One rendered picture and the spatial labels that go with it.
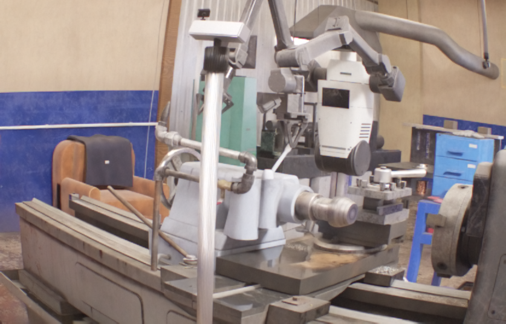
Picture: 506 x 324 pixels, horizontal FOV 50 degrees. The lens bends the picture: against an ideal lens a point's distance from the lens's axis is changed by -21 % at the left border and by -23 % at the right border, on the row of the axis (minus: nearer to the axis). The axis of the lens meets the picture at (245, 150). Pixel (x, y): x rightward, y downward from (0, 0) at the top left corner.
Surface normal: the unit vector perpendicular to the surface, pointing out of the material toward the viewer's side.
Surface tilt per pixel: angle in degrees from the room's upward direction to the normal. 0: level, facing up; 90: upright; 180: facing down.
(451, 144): 90
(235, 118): 90
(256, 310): 90
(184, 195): 75
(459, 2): 90
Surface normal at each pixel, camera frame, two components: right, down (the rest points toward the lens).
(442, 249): -0.68, 0.27
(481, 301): -0.69, 0.03
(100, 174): 0.49, 0.14
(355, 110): -0.10, 0.08
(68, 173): 0.73, 0.11
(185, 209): -0.63, -0.32
